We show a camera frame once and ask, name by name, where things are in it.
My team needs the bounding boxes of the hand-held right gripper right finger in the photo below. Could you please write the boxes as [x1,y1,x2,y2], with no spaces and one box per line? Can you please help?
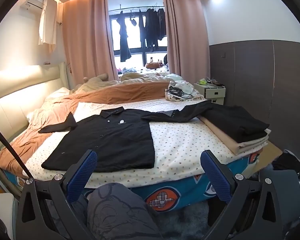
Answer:
[200,149,290,240]

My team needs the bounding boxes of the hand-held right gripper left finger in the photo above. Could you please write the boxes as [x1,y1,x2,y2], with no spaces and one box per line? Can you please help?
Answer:
[15,149,98,240]

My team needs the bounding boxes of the black short-sleeved button shirt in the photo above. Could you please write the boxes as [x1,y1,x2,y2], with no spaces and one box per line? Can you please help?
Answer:
[38,107,155,173]

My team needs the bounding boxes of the pile of black and white clothes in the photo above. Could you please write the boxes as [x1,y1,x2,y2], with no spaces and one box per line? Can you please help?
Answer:
[272,150,300,180]

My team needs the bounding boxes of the blue patterned mattress cover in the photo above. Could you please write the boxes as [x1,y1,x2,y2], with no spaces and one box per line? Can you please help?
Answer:
[4,150,264,207]

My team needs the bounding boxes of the folded beige cloth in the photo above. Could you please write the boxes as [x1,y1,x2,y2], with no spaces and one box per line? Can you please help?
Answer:
[199,116,269,155]

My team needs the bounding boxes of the bed with dotted sheet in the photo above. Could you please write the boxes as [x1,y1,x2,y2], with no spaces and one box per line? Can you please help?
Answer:
[25,99,263,188]

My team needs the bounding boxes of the grey shaggy rug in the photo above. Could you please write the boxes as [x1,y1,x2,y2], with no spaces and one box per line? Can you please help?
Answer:
[150,200,215,240]

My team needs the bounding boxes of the person's leg in grey pants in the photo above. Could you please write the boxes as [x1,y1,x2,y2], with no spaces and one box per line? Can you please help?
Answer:
[86,182,163,240]

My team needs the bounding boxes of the brown cardboard sheet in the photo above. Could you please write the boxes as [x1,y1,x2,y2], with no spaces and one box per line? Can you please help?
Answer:
[250,140,283,173]

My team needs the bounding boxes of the folded white cloth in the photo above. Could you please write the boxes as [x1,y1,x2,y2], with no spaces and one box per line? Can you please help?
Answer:
[245,128,272,147]

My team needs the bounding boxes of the patterned cream cloth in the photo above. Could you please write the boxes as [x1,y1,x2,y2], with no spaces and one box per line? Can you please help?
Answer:
[165,80,206,103]

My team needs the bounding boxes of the pale green nightstand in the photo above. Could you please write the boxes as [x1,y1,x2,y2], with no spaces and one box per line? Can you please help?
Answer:
[194,81,226,105]

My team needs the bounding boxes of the white side table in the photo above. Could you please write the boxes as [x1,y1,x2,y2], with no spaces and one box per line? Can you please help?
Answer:
[0,192,15,240]

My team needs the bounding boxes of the beige plush toy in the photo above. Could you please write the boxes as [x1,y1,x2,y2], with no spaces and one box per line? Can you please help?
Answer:
[72,73,109,93]

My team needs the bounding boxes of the orange-brown blanket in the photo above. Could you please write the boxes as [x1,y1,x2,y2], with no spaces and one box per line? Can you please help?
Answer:
[0,81,177,178]

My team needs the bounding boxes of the cream padded headboard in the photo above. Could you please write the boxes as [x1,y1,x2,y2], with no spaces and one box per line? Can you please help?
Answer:
[0,62,70,135]

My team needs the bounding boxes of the pale mint cloth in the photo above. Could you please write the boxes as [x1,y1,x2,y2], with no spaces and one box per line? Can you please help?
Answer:
[169,74,188,83]

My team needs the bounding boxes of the blue plush toys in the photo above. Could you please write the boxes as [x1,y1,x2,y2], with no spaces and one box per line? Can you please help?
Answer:
[117,67,138,74]

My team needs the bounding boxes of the beige duvet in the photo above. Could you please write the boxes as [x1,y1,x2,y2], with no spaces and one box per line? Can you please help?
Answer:
[120,72,175,85]

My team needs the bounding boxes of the pink curtain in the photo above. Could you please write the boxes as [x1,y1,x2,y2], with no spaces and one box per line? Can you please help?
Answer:
[162,0,210,80]
[62,0,119,90]

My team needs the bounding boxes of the black hanging trousers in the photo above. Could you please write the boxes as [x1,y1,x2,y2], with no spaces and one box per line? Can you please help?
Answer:
[117,11,132,62]

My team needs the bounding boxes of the white hanging shirt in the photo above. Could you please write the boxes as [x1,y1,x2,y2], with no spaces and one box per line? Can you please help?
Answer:
[38,0,57,53]

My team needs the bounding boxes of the dark hanging coats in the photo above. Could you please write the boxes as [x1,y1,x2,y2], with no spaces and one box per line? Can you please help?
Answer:
[139,7,165,52]

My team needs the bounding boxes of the black cable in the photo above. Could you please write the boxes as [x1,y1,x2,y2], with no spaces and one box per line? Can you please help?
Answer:
[0,120,34,180]

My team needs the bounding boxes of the black cables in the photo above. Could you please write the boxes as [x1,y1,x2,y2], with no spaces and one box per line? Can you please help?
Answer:
[168,86,194,99]

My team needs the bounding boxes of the metal clothes rail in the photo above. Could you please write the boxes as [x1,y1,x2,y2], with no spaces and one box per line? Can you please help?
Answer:
[109,4,164,12]

